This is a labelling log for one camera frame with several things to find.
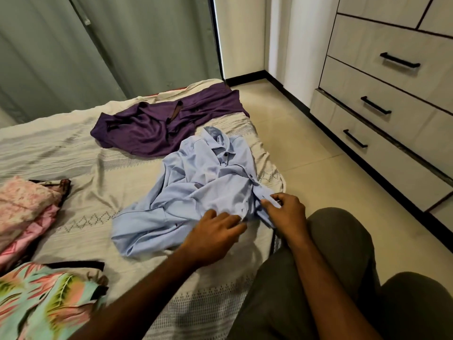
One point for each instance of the pink floral cloth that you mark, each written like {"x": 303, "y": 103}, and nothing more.
{"x": 21, "y": 205}

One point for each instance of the plain pink cloth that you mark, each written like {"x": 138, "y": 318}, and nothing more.
{"x": 33, "y": 231}

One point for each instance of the person's olive trousers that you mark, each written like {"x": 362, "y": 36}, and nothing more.
{"x": 283, "y": 300}

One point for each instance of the person's left hand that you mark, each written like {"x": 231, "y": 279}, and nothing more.
{"x": 207, "y": 242}

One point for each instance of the person's right thumb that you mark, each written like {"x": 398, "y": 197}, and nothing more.
{"x": 270, "y": 209}

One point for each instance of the person's right hand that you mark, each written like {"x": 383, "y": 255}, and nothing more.
{"x": 291, "y": 217}

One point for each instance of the person's right forearm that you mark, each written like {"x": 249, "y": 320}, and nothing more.
{"x": 325, "y": 290}

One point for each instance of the person's left fingers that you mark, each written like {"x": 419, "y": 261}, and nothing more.
{"x": 226, "y": 223}

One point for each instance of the grey-green curtain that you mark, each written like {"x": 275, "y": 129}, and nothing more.
{"x": 106, "y": 45}

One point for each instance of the beige patterned bed sheet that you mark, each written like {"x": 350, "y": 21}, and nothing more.
{"x": 88, "y": 194}

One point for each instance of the light blue button-up shirt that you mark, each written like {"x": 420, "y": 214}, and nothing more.
{"x": 198, "y": 187}

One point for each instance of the black cloth strip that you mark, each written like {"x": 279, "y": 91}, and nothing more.
{"x": 76, "y": 265}

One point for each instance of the person's left forearm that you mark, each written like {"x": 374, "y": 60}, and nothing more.
{"x": 141, "y": 300}

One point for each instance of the tropical leaf print garment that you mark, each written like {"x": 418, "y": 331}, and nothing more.
{"x": 46, "y": 304}

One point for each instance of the purple garment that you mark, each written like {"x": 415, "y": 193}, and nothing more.
{"x": 155, "y": 127}

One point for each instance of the black vertical frame post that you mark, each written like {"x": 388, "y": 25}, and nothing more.
{"x": 216, "y": 35}

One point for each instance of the light wood drawer cabinet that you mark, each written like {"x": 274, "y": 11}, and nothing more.
{"x": 396, "y": 102}

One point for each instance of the dark patterned cloth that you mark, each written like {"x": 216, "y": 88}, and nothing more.
{"x": 63, "y": 189}

